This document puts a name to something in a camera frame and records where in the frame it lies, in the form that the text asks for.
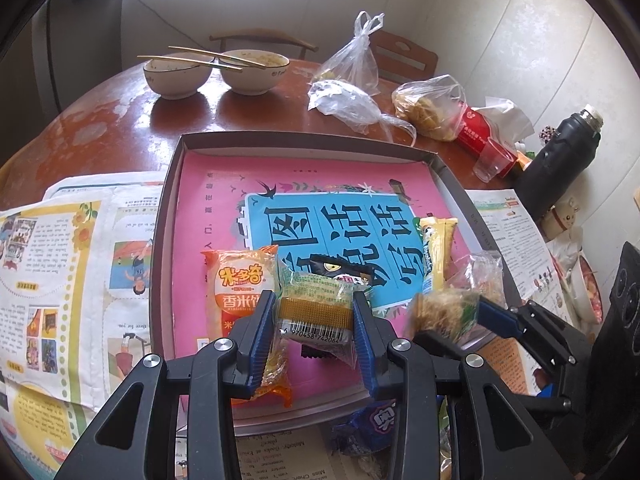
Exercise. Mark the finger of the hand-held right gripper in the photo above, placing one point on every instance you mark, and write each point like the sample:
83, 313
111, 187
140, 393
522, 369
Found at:
495, 314
440, 346

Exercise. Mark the newspaper with yellow border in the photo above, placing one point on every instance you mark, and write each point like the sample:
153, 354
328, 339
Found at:
40, 310

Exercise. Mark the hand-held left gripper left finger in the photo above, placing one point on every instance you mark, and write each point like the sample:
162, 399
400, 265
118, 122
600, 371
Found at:
265, 340

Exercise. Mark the large white and orange newspaper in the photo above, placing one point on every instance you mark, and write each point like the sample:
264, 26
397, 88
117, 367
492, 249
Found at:
505, 230

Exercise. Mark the orange rice cracker packet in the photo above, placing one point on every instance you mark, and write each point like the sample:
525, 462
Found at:
235, 290

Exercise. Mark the large beige bowl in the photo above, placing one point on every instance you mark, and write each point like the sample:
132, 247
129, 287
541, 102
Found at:
255, 77

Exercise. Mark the newspaper with cartoon children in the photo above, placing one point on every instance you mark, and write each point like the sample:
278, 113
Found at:
130, 220

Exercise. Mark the plastic bag of fried snacks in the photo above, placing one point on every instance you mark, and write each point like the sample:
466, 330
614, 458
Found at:
430, 107

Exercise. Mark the light green packet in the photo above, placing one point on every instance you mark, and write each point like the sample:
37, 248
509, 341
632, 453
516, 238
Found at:
443, 410

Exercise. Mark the crumpled white tissue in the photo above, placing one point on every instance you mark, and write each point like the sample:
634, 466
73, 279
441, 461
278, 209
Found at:
562, 260

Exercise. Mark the small orange box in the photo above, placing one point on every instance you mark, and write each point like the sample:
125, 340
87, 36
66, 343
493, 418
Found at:
523, 161

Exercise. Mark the wooden chair with bar back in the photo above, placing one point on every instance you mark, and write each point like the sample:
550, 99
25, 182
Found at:
260, 40

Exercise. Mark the yellow pieces snack packet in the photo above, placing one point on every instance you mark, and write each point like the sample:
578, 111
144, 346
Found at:
445, 460

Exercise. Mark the black cartoon snack packet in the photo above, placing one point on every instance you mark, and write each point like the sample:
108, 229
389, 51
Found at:
340, 270

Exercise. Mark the clear plastic cup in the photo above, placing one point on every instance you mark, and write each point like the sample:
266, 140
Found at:
492, 162

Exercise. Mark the rabbit figurine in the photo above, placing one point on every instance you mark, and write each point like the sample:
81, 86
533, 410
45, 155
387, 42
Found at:
565, 217

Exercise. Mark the wooden chopstick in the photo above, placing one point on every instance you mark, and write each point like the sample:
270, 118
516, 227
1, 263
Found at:
215, 56
175, 59

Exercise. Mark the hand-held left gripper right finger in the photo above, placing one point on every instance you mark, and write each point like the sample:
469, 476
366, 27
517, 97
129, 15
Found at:
365, 345

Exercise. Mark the small beige bowl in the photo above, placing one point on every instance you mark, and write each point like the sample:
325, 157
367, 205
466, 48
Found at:
177, 80

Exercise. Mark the small cake with barcode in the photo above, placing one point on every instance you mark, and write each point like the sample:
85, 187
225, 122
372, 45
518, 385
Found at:
312, 310

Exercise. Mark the yellow wafer bar packet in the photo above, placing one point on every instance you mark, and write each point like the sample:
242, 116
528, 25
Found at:
436, 250

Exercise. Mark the white bowl with food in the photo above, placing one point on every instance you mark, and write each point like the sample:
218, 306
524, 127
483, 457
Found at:
590, 290

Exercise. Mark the blue snack packet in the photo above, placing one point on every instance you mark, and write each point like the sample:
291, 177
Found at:
370, 422

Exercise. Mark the wooden chair with cutout back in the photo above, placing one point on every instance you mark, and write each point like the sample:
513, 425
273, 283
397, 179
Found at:
400, 55

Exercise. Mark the green label noodle cake packet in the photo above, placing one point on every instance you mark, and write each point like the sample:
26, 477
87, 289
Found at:
445, 312

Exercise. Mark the grey cardboard box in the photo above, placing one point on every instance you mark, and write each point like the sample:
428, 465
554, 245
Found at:
172, 210

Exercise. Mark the crumpled flat clear plastic bag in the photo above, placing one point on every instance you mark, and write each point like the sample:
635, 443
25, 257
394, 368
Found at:
345, 105

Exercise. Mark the red tissue pack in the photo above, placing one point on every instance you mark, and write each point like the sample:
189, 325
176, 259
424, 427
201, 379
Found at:
475, 127

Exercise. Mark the grey refrigerator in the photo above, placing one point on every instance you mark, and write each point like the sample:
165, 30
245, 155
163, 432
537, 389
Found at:
75, 60

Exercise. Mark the tall tied clear plastic bag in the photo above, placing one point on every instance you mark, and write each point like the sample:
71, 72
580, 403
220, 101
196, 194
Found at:
352, 62

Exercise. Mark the black thermos bottle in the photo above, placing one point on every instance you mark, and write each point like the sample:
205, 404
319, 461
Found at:
560, 165

